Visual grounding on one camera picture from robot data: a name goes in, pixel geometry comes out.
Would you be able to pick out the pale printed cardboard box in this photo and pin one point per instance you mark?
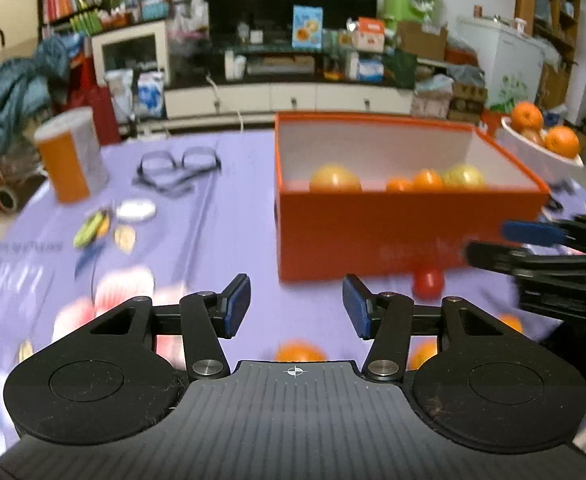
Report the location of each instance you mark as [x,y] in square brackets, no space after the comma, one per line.
[430,105]

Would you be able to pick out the red tomato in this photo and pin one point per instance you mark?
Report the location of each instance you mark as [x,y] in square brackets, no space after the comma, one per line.
[428,282]

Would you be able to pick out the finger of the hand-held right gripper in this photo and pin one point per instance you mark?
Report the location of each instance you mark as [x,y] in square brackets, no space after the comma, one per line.
[533,231]
[503,257]

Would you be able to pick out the orange and white carton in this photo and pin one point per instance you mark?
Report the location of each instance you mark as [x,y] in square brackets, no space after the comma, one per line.
[373,35]

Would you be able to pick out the white plastic bag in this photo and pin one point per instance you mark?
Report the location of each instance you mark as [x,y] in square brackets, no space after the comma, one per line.
[119,95]

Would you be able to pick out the orange cardboard box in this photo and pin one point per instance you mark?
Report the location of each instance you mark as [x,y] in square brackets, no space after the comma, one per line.
[363,230]

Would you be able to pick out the white television stand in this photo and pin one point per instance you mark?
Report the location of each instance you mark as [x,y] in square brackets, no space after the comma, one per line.
[293,100]

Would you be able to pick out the small orange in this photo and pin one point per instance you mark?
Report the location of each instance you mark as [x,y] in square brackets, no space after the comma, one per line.
[300,351]
[423,353]
[399,185]

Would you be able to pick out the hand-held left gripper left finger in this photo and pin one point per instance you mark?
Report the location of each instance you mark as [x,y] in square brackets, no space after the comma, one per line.
[237,305]

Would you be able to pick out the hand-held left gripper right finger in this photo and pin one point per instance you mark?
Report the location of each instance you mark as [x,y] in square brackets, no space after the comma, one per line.
[355,305]

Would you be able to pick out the blue and white tissue box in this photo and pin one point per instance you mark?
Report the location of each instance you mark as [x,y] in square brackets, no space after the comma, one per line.
[371,66]

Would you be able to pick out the green-yellow spotted pear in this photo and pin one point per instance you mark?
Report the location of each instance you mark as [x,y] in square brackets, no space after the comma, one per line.
[465,177]

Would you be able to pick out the wooden shelf unit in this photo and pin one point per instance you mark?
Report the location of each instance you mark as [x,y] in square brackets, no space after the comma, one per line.
[548,5]

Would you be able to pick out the blue and white bag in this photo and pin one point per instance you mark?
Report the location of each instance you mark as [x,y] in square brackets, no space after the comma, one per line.
[151,95]

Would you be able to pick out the red shopping bag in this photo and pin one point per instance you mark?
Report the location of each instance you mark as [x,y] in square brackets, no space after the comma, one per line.
[98,115]

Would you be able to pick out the golden yellow pear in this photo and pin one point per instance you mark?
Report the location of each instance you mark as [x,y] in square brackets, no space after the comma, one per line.
[335,180]

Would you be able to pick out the dark green bag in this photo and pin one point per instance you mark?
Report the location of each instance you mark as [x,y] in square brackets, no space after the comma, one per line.
[400,69]

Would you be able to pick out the blue snack bag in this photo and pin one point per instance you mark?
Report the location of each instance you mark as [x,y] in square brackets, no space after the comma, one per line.
[307,27]

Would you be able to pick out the blue jacket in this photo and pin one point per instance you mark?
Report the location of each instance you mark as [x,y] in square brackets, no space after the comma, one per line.
[13,95]

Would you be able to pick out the orange and white canister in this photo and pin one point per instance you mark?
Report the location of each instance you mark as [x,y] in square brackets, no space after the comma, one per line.
[73,160]

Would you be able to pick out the black eyeglasses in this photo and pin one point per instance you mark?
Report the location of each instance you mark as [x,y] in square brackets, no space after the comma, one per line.
[193,157]

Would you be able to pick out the large orange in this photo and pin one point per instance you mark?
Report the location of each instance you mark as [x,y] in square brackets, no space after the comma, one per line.
[563,141]
[527,116]

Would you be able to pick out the white round lid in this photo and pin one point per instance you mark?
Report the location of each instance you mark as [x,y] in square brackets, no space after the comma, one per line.
[136,210]

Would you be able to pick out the medium orange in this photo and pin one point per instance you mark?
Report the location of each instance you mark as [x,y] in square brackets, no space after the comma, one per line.
[428,181]

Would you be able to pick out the white chest freezer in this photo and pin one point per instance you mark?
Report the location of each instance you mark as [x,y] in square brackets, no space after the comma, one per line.
[508,70]

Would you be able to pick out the dark brown cardboard box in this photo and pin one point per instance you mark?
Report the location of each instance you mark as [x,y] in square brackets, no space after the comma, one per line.
[469,102]

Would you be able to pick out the yellow-green small object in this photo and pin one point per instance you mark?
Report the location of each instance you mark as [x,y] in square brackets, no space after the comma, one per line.
[90,227]

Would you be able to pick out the white plastic bowl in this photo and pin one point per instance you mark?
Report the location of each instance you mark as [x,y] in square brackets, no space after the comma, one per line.
[538,165]

